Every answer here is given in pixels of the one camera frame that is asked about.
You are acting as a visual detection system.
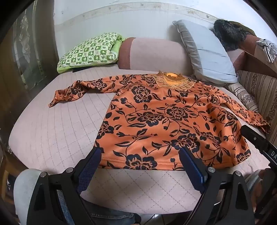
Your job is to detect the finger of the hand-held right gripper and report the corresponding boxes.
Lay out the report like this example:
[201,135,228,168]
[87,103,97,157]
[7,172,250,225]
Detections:
[241,125,270,152]

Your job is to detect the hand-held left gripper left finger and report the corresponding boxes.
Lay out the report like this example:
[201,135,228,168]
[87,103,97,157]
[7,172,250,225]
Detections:
[27,147,102,225]

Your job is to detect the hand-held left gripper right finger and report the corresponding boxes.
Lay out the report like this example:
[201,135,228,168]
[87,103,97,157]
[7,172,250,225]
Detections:
[178,147,254,225]

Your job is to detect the orange floral shirt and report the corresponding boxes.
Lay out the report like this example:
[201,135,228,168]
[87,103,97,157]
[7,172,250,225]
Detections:
[48,70,271,170]

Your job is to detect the blue denim jeans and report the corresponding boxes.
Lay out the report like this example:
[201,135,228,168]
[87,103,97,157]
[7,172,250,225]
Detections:
[59,193,142,225]

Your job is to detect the striped sofa cushion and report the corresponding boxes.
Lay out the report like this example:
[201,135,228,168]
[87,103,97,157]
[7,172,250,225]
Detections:
[237,70,277,139]

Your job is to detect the brown sofa armrest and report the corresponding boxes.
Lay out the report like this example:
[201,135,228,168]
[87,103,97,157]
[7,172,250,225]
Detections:
[225,35,277,76]

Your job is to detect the grey patterned cloth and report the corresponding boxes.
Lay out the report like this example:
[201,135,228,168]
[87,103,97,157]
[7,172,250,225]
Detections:
[256,39,277,63]

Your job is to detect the pale grey pillow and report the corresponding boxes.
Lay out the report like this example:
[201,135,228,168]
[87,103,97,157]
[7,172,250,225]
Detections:
[172,19,238,84]

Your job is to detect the olive cloth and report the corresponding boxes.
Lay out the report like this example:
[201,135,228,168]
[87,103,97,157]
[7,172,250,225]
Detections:
[229,21,257,36]

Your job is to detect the green checkered pillow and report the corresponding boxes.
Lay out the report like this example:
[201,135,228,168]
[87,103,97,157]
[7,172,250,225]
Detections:
[57,32,126,73]

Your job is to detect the pink bolster cushion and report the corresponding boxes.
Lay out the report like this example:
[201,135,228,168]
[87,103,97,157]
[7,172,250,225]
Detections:
[117,37,195,78]

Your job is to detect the ornate glass door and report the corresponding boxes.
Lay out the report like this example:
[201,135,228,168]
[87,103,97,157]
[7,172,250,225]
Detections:
[0,0,59,139]

